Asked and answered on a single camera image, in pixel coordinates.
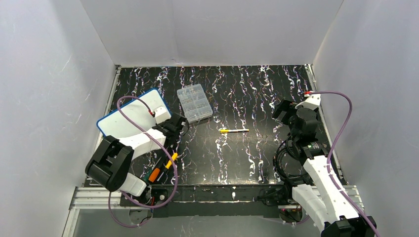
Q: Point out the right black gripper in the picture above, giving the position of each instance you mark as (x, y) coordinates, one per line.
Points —
(285, 111)

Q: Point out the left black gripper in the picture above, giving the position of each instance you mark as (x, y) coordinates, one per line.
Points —
(175, 124)

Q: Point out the white marker pen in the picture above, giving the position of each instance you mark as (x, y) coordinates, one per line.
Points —
(238, 130)

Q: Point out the blue-framed whiteboard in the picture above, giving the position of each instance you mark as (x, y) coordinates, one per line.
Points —
(118, 126)

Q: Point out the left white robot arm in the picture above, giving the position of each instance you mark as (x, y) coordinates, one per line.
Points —
(109, 165)

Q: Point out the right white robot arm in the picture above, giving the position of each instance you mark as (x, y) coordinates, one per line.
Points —
(317, 192)

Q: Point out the clear plastic organizer box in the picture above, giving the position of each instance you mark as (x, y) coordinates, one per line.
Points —
(194, 102)

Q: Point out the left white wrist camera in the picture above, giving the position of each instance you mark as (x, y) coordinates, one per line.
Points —
(161, 113)

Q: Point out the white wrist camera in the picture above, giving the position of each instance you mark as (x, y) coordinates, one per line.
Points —
(161, 113)
(312, 101)

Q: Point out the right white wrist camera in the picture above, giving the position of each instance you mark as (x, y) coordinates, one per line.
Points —
(312, 101)

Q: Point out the yellow-handled screwdriver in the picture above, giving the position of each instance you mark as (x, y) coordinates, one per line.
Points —
(167, 166)

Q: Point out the orange-handled screwdriver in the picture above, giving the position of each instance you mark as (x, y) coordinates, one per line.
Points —
(164, 162)

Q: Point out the green-handled screwdriver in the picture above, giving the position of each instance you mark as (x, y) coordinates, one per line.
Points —
(146, 173)

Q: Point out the aluminium frame rail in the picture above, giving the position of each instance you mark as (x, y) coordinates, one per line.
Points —
(189, 200)

